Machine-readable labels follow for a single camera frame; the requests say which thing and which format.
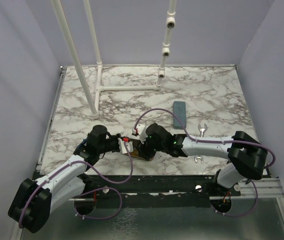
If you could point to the black cylinder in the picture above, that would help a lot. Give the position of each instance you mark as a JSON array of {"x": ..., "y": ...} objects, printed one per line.
[{"x": 140, "y": 151}]

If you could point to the silver wrench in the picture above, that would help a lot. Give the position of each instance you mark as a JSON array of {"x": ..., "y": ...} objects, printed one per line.
[{"x": 202, "y": 130}]

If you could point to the blue-grey glasses case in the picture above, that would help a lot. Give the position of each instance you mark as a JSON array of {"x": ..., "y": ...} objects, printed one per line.
[{"x": 179, "y": 110}]

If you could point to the aluminium extrusion rail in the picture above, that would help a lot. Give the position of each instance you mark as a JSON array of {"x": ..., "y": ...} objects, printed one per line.
[{"x": 267, "y": 188}]

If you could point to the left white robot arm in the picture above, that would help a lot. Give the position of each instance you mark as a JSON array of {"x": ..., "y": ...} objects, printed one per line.
[{"x": 36, "y": 199}]

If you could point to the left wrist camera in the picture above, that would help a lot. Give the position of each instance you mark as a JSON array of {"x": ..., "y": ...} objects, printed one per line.
[{"x": 125, "y": 145}]

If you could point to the blue-handled pliers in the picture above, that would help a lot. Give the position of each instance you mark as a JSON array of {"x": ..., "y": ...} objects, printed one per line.
[{"x": 79, "y": 148}]

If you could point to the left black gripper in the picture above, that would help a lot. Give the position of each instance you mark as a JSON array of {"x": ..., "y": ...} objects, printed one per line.
[{"x": 116, "y": 137}]

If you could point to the white PVC pipe frame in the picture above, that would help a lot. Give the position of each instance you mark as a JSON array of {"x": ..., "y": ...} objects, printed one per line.
[{"x": 93, "y": 101}]

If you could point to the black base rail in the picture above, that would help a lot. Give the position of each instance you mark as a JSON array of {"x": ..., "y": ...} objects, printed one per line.
[{"x": 152, "y": 191}]

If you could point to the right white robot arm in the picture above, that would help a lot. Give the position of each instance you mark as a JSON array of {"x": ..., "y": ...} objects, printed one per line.
[{"x": 246, "y": 156}]

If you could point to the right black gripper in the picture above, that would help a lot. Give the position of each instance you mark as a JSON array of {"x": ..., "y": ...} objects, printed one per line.
[{"x": 145, "y": 142}]

